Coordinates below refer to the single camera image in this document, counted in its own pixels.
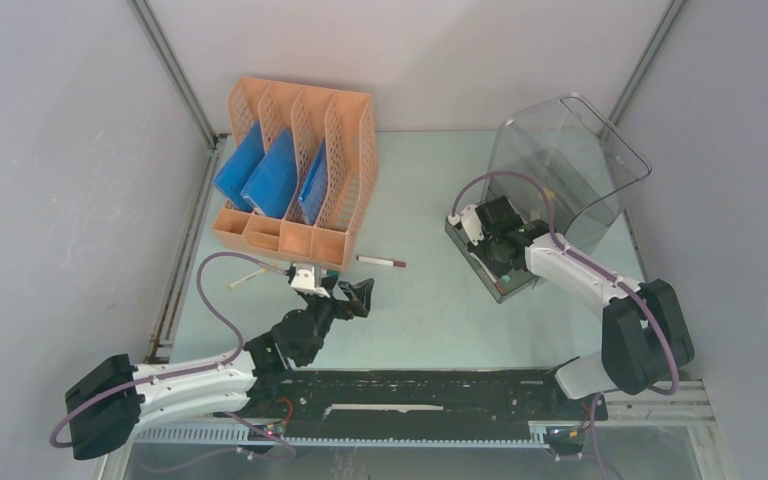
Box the orange plastic file organizer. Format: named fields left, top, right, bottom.
left=212, top=77, right=378, bottom=271

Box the blue folder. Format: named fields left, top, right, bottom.
left=241, top=129, right=297, bottom=219
left=297, top=141, right=328, bottom=225
left=213, top=121, right=265, bottom=213

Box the white marker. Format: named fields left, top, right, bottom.
left=473, top=255, right=496, bottom=281

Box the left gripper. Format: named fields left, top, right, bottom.
left=300, top=274, right=372, bottom=364

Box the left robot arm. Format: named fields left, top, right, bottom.
left=64, top=277, right=374, bottom=460

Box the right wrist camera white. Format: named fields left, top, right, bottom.
left=447, top=204, right=485, bottom=246

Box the blue folder front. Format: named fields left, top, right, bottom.
left=213, top=121, right=265, bottom=213

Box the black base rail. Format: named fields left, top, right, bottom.
left=236, top=369, right=608, bottom=443

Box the brown cap marker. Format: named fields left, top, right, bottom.
left=356, top=255, right=407, bottom=268

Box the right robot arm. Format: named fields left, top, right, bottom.
left=448, top=197, right=695, bottom=418

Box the yellow cap marker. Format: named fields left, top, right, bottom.
left=228, top=268, right=270, bottom=290

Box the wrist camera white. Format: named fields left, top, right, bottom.
left=287, top=263, right=332, bottom=298
left=447, top=204, right=485, bottom=246

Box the clear plastic drawer cabinet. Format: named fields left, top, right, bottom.
left=445, top=93, right=652, bottom=303

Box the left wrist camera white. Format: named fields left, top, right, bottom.
left=287, top=263, right=332, bottom=298

